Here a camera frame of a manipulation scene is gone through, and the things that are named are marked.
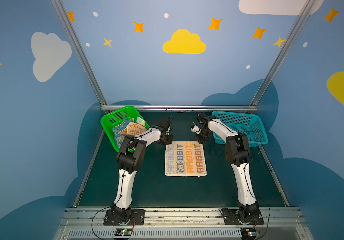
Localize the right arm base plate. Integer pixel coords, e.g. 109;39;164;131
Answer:
220;208;265;225

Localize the teal plastic basket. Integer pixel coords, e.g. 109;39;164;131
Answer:
212;111;269;148

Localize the controller circuit board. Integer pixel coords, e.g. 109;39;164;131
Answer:
114;229;133;237
240;228;257;240

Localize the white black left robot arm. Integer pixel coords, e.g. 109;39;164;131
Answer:
108;118;173;225

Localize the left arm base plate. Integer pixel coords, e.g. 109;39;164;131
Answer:
103;209;145;226

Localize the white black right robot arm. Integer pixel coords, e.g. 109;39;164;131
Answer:
191;113;261;224

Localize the rabbit letter print towel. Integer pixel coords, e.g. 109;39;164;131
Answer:
165;141;207;177

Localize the green plastic basket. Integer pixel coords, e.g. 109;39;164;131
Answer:
101;106;150;152

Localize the left controller circuit board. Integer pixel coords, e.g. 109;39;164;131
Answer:
114;229;133;237

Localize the aluminium frame post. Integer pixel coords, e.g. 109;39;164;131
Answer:
51;0;107;105
250;0;316;108

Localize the horizontal aluminium frame bar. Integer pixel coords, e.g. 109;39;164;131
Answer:
100;104;258;112

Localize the right controller circuit board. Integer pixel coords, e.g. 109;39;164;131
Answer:
240;228;257;240

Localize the left aluminium frame post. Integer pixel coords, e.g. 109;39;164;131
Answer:
51;0;107;105

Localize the orange bunny print towel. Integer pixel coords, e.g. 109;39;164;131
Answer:
119;122;148;136

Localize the right aluminium frame post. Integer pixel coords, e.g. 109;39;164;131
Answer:
250;0;316;108

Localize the aluminium mounting rail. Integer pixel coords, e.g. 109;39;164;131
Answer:
54;207;313;240

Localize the teal yellow patterned towel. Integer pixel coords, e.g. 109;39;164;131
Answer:
112;117;148;148

